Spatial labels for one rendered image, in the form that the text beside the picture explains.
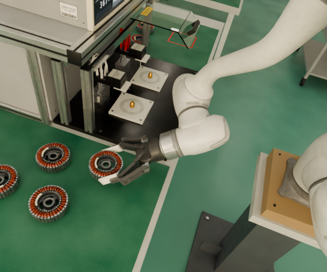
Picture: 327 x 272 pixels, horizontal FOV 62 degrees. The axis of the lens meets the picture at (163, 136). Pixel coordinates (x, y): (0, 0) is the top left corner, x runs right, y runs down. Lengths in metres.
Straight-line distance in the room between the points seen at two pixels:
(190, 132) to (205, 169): 1.25
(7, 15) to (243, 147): 1.83
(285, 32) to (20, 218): 0.84
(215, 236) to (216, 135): 1.07
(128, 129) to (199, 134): 0.39
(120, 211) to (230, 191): 1.21
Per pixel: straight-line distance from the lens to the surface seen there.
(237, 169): 2.14
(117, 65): 1.36
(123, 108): 1.17
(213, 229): 1.79
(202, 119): 0.81
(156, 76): 1.37
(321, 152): 0.92
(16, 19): 1.05
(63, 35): 0.94
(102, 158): 0.95
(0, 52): 1.08
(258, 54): 0.65
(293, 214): 1.03
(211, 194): 1.93
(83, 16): 0.97
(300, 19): 0.59
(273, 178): 1.08
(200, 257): 1.70
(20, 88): 1.12
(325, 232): 0.82
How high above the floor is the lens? 1.56
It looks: 46 degrees down
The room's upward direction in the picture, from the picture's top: 13 degrees clockwise
